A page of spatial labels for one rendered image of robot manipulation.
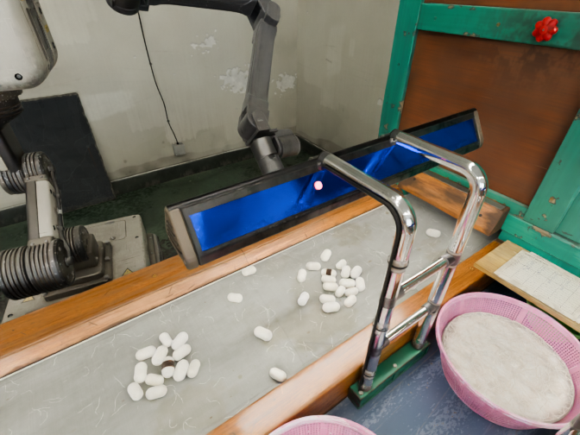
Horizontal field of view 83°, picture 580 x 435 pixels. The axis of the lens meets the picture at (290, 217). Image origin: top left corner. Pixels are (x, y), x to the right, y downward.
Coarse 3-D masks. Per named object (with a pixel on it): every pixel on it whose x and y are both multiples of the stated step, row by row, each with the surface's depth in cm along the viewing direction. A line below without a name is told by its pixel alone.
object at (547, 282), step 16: (528, 256) 79; (496, 272) 75; (512, 272) 75; (528, 272) 75; (544, 272) 75; (560, 272) 75; (528, 288) 71; (544, 288) 71; (560, 288) 71; (576, 288) 71; (560, 304) 68; (576, 304) 68; (576, 320) 64
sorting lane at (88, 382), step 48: (336, 240) 90; (384, 240) 90; (432, 240) 90; (480, 240) 90; (240, 288) 76; (288, 288) 76; (96, 336) 66; (144, 336) 66; (192, 336) 66; (240, 336) 66; (288, 336) 66; (336, 336) 66; (0, 384) 58; (48, 384) 58; (96, 384) 58; (144, 384) 58; (192, 384) 58; (240, 384) 58; (0, 432) 52; (48, 432) 52; (96, 432) 52; (144, 432) 52; (192, 432) 52
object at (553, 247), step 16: (432, 208) 102; (512, 224) 83; (528, 224) 80; (512, 240) 85; (528, 240) 81; (544, 240) 78; (560, 240) 75; (544, 256) 79; (560, 256) 76; (576, 256) 74; (576, 272) 75
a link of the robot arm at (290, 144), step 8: (256, 112) 80; (256, 120) 80; (264, 120) 81; (256, 128) 80; (264, 128) 80; (256, 136) 82; (280, 136) 84; (288, 136) 85; (296, 136) 86; (248, 144) 85; (288, 144) 84; (296, 144) 85; (288, 152) 85; (296, 152) 87
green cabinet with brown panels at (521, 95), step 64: (448, 0) 79; (512, 0) 69; (576, 0) 61; (448, 64) 84; (512, 64) 73; (576, 64) 64; (384, 128) 107; (512, 128) 77; (576, 128) 66; (512, 192) 82; (576, 192) 70
